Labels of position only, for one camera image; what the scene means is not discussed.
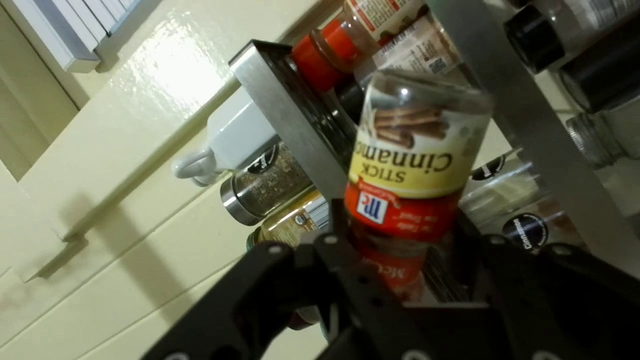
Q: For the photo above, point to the white window blind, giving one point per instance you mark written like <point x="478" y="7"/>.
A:
<point x="81" y="27"/>

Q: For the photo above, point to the small glass spice jar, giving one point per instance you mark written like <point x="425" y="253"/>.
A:
<point x="531" y="231"/>
<point x="603" y="67"/>
<point x="293" y="222"/>
<point x="532" y="36"/>

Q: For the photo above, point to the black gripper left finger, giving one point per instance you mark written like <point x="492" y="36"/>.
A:
<point x="266" y="293"/>

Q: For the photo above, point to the red lid spice jar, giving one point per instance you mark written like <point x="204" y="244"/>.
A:
<point x="341" y="43"/>

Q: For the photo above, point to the orange cinnamon stick jar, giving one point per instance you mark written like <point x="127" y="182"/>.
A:
<point x="413" y="160"/>

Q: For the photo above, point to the metal spice rack shelf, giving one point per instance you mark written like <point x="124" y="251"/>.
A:
<point x="286" y="100"/>
<point x="532" y="107"/>

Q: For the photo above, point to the steel lid pepper jar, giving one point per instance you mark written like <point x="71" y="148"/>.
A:
<point x="266" y="187"/>

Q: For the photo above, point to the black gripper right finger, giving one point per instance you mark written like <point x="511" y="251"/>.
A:
<point x="566" y="301"/>

